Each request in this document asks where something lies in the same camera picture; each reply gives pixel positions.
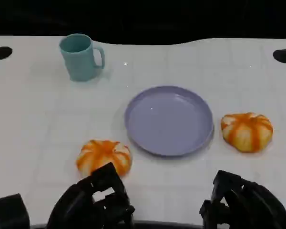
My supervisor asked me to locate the black round table grommet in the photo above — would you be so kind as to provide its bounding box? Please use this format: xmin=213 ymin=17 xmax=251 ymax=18
xmin=0 ymin=46 xmax=13 ymax=61
xmin=272 ymin=49 xmax=286 ymax=64

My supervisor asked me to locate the lilac plate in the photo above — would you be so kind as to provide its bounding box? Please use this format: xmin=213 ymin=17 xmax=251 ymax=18
xmin=124 ymin=85 xmax=215 ymax=157

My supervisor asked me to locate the pale green mug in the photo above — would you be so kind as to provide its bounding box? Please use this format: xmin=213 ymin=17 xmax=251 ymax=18
xmin=59 ymin=33 xmax=105 ymax=83

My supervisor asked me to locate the orange white toy bread roll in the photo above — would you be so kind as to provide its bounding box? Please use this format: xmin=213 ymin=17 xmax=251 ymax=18
xmin=76 ymin=139 xmax=133 ymax=178
xmin=220 ymin=112 xmax=274 ymax=153

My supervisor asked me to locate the dark grey robot torso edge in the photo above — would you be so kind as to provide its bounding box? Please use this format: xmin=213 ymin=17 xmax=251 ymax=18
xmin=30 ymin=220 xmax=205 ymax=229

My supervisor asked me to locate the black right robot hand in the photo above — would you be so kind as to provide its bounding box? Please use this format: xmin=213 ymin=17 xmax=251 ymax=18
xmin=199 ymin=169 xmax=286 ymax=229

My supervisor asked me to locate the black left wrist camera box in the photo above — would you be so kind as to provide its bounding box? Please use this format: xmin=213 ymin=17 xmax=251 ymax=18
xmin=0 ymin=193 xmax=31 ymax=229

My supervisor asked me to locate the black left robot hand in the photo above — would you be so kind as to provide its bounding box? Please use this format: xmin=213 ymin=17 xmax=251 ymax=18
xmin=46 ymin=162 xmax=136 ymax=229

